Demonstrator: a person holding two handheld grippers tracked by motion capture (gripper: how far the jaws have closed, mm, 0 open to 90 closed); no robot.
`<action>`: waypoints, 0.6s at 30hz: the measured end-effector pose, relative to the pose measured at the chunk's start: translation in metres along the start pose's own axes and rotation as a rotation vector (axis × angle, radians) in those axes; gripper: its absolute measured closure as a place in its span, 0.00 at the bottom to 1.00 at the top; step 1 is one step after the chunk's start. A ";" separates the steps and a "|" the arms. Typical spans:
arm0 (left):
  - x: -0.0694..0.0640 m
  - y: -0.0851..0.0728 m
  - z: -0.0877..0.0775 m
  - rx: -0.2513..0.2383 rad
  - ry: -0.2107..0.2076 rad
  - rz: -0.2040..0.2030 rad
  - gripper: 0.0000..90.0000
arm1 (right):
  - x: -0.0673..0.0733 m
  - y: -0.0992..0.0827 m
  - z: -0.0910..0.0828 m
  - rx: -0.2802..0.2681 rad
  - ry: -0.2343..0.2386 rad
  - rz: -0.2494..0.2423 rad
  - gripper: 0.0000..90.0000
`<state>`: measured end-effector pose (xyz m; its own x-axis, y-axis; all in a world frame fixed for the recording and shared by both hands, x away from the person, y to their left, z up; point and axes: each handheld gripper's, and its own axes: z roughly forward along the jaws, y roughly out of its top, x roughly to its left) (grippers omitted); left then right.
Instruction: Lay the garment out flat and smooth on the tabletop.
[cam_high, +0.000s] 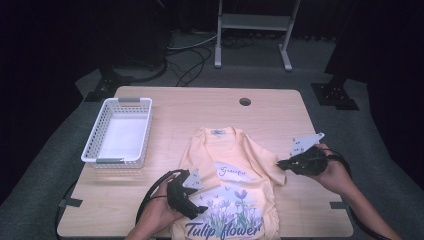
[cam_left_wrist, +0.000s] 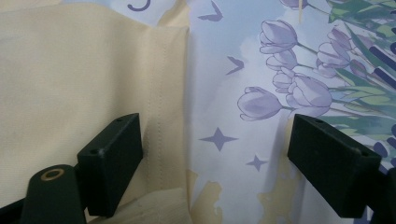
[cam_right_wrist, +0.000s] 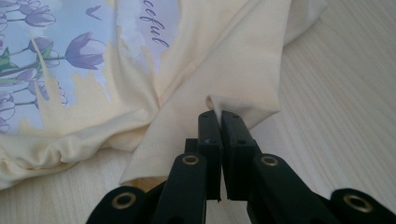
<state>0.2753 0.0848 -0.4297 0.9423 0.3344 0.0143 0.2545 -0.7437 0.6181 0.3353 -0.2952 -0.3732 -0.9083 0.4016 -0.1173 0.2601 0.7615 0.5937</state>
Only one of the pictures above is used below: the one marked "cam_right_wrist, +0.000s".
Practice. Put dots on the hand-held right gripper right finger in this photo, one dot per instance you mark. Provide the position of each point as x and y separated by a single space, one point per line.
274 193

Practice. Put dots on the pale yellow printed t-shirt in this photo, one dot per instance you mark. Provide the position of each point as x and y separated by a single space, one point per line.
218 62

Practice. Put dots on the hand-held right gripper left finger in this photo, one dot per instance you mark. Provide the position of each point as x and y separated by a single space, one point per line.
186 186

